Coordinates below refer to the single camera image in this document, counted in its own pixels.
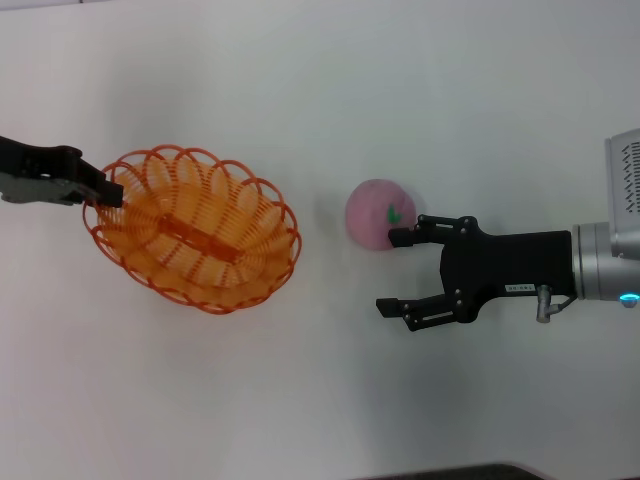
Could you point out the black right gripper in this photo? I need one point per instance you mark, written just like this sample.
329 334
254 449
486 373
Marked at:
505 262

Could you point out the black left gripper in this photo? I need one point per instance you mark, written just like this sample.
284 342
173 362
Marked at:
35 170

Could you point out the pink peach with green leaf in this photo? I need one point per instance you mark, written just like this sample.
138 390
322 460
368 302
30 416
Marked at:
370 215

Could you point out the orange woven plastic basket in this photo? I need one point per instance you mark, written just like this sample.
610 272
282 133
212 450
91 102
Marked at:
210 235

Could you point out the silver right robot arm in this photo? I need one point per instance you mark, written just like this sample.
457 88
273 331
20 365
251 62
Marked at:
595 262

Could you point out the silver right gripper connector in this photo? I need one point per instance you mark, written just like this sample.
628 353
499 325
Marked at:
543 302

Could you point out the dark base edge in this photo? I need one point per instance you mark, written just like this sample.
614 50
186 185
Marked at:
475 474

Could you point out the grey perforated wrist camera box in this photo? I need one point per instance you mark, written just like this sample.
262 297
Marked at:
620 185

